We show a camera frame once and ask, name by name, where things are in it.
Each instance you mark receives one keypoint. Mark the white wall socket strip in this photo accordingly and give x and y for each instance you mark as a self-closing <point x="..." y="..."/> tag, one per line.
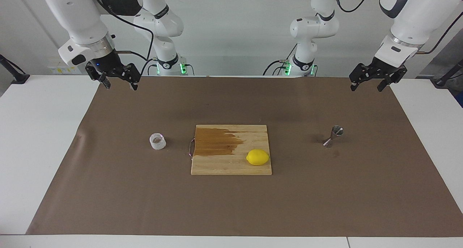
<point x="59" y="70"/>

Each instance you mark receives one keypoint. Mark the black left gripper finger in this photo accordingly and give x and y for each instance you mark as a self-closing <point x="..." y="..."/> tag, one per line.
<point x="363" y="72"/>
<point x="394" y="75"/>

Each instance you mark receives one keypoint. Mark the blue object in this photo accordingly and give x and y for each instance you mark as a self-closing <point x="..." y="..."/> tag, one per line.
<point x="461" y="99"/>

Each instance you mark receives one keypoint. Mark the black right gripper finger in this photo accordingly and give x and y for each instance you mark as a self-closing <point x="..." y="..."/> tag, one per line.
<point x="97" y="72"/>
<point x="131" y="73"/>

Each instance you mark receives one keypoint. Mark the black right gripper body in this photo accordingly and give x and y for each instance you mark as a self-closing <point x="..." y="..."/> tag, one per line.
<point x="108" y="61"/>

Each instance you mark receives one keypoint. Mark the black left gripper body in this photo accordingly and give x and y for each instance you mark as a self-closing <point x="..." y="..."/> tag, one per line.
<point x="384" y="67"/>

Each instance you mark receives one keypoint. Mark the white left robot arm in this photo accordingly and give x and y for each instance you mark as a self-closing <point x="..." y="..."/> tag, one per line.
<point x="416" y="20"/>

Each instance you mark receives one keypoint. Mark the yellow lemon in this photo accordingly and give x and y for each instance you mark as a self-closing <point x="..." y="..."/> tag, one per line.
<point x="257" y="157"/>

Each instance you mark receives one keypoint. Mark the steel jigger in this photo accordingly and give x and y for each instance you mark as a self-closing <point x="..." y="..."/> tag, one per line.
<point x="337" y="131"/>

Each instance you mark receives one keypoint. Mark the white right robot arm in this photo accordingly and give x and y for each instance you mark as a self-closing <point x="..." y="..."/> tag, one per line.
<point x="79" y="12"/>

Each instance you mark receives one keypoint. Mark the black clamp stand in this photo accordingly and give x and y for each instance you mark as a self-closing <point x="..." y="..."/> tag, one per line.
<point x="20" y="78"/>
<point x="442" y="82"/>

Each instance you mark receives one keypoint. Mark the brown table mat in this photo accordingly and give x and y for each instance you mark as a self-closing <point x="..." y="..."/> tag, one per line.
<point x="144" y="197"/>

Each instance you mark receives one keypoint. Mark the wooden cutting board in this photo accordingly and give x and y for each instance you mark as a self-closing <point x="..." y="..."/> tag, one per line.
<point x="231" y="164"/>

